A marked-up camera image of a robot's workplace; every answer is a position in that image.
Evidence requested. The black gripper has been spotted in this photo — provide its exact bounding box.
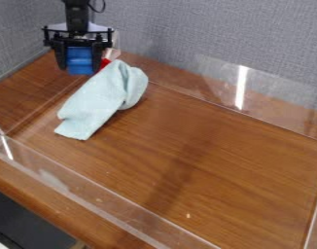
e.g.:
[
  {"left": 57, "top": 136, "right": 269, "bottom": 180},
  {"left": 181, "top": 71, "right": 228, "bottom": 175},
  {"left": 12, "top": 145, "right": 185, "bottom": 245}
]
[{"left": 42, "top": 22, "right": 115, "bottom": 71}]

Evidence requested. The blue block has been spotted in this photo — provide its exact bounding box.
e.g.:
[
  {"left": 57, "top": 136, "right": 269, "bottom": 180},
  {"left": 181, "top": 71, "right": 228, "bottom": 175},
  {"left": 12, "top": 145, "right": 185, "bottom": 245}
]
[{"left": 67, "top": 47, "right": 94, "bottom": 75}]

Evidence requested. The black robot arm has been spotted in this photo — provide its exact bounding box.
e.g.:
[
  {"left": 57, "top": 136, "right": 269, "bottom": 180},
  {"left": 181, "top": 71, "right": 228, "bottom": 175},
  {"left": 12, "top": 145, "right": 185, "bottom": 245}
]
[{"left": 42, "top": 0, "right": 114, "bottom": 75}]

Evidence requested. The light blue cloth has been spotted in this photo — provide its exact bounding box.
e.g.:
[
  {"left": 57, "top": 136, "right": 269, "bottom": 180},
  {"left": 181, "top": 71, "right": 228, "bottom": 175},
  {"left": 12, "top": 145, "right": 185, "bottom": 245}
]
[{"left": 55, "top": 59, "right": 149, "bottom": 140}]

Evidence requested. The red block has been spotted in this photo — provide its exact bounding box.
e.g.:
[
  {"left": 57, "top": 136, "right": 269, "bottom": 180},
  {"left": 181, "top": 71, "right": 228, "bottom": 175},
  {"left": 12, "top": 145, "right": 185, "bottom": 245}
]
[{"left": 99, "top": 58, "right": 113, "bottom": 70}]

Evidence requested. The black cable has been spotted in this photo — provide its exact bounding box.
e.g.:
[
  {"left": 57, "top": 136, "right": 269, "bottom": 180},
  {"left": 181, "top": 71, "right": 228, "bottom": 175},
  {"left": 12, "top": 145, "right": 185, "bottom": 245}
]
[{"left": 87, "top": 0, "right": 107, "bottom": 14}]

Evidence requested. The clear acrylic enclosure wall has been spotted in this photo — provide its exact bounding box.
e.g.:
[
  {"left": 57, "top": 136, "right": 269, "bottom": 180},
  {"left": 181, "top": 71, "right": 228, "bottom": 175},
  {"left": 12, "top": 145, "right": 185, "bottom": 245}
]
[{"left": 0, "top": 53, "right": 317, "bottom": 249}]

